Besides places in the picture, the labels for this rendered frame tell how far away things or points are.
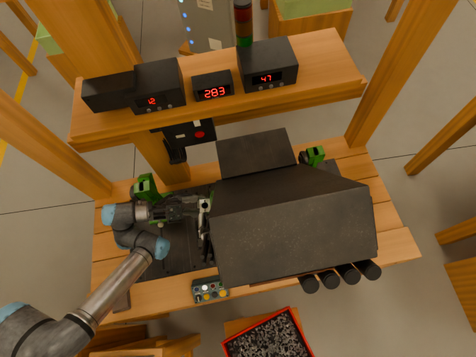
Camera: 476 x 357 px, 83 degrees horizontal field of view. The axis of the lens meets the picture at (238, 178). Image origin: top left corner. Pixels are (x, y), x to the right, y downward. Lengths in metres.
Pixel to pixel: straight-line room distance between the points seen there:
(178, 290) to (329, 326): 1.24
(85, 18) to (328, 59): 0.68
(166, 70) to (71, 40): 0.24
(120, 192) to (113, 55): 0.88
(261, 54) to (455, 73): 3.02
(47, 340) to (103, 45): 0.74
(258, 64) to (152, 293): 1.03
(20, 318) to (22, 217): 2.21
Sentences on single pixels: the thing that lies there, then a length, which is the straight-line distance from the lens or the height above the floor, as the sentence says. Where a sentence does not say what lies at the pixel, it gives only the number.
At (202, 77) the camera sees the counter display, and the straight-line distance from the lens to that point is 0.85.
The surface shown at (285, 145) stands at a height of 1.24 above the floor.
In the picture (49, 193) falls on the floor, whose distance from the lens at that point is 3.04.
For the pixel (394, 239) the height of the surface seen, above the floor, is 0.90.
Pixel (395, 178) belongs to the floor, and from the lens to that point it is 2.67.
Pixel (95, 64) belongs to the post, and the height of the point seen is 1.67.
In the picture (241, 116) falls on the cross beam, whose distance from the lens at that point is 1.22.
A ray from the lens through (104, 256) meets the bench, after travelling 1.50.
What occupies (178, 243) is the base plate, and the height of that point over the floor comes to 0.90.
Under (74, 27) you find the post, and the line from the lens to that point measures 0.83.
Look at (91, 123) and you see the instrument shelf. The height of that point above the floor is 1.54.
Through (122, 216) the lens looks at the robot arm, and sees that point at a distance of 1.01.
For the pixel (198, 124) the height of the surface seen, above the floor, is 1.46.
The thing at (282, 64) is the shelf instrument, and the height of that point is 1.61.
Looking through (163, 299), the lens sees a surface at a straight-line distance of 1.33.
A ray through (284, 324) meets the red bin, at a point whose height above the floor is 0.88.
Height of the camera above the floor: 2.16
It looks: 64 degrees down
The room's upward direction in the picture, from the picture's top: 9 degrees counter-clockwise
